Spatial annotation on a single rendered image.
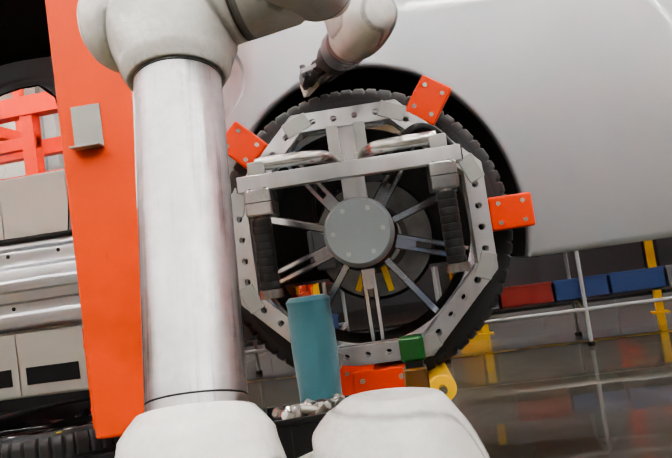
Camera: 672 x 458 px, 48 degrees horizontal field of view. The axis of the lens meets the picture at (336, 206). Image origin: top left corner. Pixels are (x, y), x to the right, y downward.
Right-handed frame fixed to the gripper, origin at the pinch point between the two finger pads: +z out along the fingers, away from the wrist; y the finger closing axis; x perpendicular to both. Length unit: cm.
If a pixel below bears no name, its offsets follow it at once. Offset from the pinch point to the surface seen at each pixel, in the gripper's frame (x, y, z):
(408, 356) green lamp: -59, -17, -43
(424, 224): -37, 33, 29
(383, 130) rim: -15.8, 10.0, -8.6
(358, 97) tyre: -7.0, 7.2, -7.7
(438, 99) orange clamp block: -14.7, 17.6, -21.8
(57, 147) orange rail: 258, 16, 968
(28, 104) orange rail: 250, -18, 731
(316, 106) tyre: -5.9, -1.4, -3.6
